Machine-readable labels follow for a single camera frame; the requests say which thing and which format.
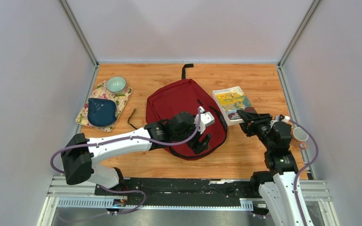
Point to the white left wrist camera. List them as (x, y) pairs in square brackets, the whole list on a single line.
[(203, 120)]

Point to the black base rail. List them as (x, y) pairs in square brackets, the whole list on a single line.
[(192, 192)]

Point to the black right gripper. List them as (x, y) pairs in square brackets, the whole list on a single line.
[(250, 117)]

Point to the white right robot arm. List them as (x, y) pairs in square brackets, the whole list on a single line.
[(279, 186)]

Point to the light green ceramic bowl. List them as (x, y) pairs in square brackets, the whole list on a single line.
[(116, 85)]

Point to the yellow cover book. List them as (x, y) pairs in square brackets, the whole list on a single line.
[(229, 101)]

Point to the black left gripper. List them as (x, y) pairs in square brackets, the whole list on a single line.
[(204, 145)]

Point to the orange white mug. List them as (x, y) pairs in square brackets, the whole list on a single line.
[(300, 137)]

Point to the dark blue leaf plate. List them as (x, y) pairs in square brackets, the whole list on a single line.
[(101, 112)]

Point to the red backpack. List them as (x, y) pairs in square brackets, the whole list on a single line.
[(184, 95)]

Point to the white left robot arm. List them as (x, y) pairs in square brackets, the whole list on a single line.
[(82, 156)]

